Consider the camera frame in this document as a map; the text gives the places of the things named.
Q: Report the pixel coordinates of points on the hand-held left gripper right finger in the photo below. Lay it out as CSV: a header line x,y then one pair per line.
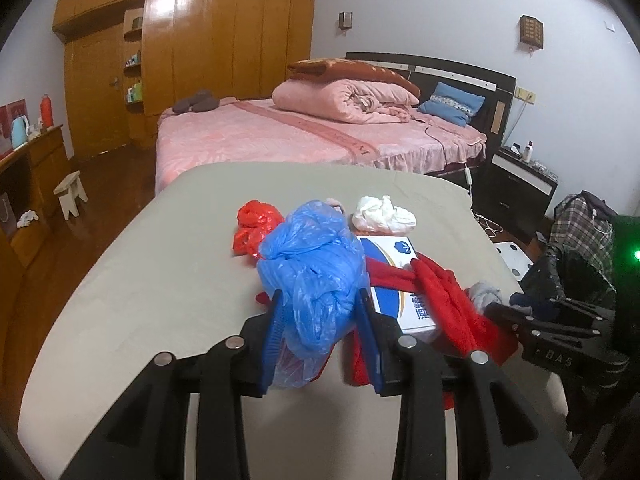
x,y
367,342

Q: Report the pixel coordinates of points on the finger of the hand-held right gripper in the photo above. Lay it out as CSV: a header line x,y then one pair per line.
x,y
580,307
515,321

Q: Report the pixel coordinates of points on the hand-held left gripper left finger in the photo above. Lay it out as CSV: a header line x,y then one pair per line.
x,y
272,342

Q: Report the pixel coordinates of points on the red cloth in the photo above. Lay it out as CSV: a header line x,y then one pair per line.
x,y
450,310

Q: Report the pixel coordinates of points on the white and blue box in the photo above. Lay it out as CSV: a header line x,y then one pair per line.
x,y
395,280

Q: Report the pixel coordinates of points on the blue plastic bag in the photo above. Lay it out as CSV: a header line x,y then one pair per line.
x,y
312,265

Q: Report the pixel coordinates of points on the red plastic bag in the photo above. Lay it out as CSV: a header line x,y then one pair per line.
x,y
255,227

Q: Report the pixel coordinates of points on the white tissue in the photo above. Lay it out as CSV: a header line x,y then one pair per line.
x,y
382,215

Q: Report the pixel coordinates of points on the white bathroom scale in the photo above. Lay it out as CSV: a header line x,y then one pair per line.
x,y
515,257

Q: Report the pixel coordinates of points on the plaid bag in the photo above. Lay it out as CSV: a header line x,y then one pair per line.
x,y
582,225

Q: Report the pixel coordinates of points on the beige foam mat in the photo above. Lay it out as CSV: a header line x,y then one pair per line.
x,y
165,270

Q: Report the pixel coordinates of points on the black and white nightstand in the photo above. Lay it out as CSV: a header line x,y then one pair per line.
x,y
515,190

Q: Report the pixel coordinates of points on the white bottle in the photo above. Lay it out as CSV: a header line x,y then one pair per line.
x,y
528,152

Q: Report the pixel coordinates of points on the bed with pink sheet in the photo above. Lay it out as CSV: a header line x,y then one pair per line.
x,y
260,135

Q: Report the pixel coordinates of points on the blue pillow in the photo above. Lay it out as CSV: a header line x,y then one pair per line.
x,y
450,102

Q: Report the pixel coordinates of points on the pink folded quilt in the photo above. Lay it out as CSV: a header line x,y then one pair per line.
x,y
335,100

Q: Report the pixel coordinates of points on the dark grey cloth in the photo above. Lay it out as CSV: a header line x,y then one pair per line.
x,y
195,101

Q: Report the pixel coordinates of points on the dark wooden headboard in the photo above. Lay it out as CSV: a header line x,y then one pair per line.
x,y
465,72

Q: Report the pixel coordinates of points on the small white stool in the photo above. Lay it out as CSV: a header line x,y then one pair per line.
x,y
70,190

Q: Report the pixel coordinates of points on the white rag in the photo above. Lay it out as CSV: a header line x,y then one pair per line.
x,y
27,218

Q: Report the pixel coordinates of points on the brown pillow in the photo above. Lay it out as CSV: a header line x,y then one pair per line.
x,y
350,67

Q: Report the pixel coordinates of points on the small toiletry bottles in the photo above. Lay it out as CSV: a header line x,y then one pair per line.
x,y
135,92

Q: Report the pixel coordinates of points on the wooden desk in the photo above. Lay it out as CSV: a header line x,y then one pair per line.
x,y
45,155

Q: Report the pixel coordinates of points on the wooden wardrobe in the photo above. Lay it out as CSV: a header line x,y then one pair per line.
x,y
210,40

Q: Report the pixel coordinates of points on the red thermos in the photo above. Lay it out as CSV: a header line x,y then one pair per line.
x,y
46,112

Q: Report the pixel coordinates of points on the light blue kettle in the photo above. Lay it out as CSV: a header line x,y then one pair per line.
x,y
20,132

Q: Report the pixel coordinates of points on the wall socket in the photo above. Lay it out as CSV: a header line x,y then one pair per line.
x,y
525,95

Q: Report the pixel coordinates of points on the brown wall lamp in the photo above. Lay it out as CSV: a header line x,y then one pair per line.
x,y
531,30

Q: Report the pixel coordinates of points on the small wall lamp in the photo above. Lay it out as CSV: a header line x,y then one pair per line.
x,y
346,20

